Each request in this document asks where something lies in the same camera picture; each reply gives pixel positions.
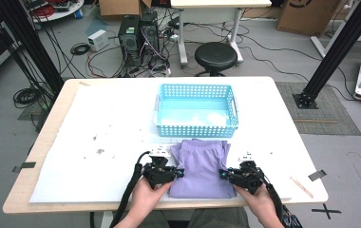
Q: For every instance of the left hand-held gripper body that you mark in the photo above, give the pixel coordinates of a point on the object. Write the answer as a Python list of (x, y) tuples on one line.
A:
[(158, 174)]

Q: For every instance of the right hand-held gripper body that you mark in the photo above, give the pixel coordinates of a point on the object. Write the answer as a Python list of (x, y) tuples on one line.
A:
[(248, 177)]

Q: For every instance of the purple pants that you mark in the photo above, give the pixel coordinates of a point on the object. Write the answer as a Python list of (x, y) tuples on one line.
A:
[(200, 167)]

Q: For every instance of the light blue plastic basket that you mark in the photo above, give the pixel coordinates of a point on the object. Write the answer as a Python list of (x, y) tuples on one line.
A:
[(197, 114)]

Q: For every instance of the person's left hand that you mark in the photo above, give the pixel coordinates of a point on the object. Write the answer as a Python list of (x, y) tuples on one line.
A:
[(148, 199)]

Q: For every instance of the person's right hand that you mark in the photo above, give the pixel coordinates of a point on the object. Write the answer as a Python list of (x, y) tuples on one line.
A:
[(259, 202)]

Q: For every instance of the person's legs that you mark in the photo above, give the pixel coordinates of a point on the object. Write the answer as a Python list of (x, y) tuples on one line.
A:
[(219, 220)]

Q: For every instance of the white table mat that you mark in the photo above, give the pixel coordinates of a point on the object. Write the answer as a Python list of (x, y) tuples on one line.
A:
[(105, 177)]

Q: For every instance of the thin wooden stick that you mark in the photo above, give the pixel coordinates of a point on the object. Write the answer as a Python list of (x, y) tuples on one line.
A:
[(302, 187)]

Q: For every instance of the black tape strip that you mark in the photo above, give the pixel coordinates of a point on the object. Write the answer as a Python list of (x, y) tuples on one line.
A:
[(317, 175), (26, 165)]

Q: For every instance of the white table leg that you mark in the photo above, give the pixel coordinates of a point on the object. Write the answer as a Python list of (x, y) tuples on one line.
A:
[(105, 220)]

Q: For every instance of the grey floor mat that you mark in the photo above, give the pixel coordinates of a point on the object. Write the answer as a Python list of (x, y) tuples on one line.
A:
[(333, 104)]

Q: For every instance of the black round stool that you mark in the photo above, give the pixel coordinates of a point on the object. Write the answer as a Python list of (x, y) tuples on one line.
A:
[(216, 56)]

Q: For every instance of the black computer tower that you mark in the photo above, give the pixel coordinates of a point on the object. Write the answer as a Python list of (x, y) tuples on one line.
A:
[(150, 31), (129, 38)]

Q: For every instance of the white box device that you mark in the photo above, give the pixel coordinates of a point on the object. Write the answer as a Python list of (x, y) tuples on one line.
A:
[(98, 40)]

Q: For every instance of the white desk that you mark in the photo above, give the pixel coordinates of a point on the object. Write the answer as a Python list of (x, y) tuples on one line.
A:
[(219, 3)]

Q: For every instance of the small cardboard box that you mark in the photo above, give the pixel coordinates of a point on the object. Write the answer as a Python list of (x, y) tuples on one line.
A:
[(121, 6)]

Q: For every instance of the large cardboard box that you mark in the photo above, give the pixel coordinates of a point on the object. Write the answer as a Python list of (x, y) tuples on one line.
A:
[(308, 15)]

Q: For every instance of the round white table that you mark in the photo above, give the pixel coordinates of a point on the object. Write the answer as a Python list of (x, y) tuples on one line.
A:
[(71, 11)]

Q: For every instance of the black metal frame post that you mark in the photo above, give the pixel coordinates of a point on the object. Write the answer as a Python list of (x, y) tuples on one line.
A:
[(337, 50), (33, 41)]

